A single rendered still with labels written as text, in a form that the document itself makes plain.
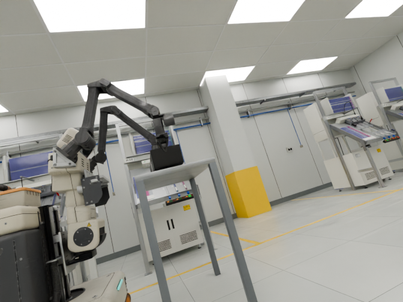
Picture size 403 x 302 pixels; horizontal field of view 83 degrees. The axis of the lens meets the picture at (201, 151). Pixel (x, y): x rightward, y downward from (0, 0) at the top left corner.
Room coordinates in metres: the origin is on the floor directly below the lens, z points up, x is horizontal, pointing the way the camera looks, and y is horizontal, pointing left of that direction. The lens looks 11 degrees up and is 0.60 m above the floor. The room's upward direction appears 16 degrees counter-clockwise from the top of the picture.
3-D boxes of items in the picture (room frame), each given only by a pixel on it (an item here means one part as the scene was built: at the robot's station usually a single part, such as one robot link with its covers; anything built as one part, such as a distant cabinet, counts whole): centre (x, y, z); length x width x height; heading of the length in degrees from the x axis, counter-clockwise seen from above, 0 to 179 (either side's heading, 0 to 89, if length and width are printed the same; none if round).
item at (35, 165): (2.71, 2.01, 1.52); 0.51 x 0.13 x 0.27; 108
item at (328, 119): (4.34, -2.66, 0.95); 1.36 x 0.82 x 1.90; 18
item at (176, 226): (3.08, 0.65, 0.65); 1.01 x 0.73 x 1.29; 18
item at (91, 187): (1.43, 0.72, 0.84); 0.28 x 0.16 x 0.22; 16
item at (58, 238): (1.46, 0.85, 0.53); 0.28 x 0.27 x 0.25; 16
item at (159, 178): (1.56, 0.25, 0.40); 0.70 x 0.45 x 0.80; 16
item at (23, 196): (1.32, 1.11, 0.87); 0.23 x 0.15 x 0.11; 16
